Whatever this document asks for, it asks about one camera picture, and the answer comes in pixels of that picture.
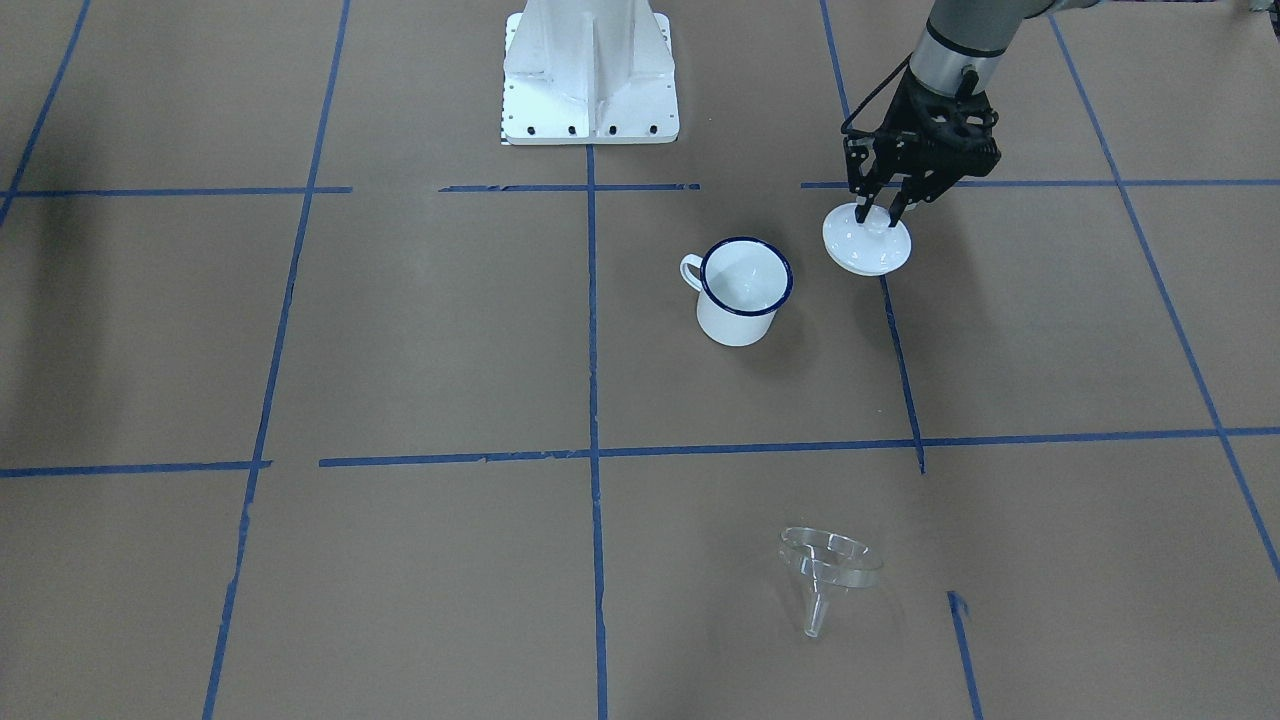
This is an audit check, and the white enamel mug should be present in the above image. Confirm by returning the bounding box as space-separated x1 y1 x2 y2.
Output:
678 236 794 347

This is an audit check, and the black camera cable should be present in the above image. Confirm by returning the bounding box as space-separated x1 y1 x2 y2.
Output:
840 55 916 141

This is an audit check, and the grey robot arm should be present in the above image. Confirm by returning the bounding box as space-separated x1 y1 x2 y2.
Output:
840 1 1076 225

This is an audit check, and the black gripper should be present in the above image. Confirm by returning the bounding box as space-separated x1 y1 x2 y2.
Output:
852 76 1002 228

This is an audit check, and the white camera stand base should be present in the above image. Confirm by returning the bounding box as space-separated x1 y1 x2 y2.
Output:
500 1 680 146

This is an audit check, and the clear plastic funnel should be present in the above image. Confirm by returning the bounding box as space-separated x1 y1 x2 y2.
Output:
780 527 884 639

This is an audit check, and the brown paper table cover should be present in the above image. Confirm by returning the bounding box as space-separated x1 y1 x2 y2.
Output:
3 1 1277 719

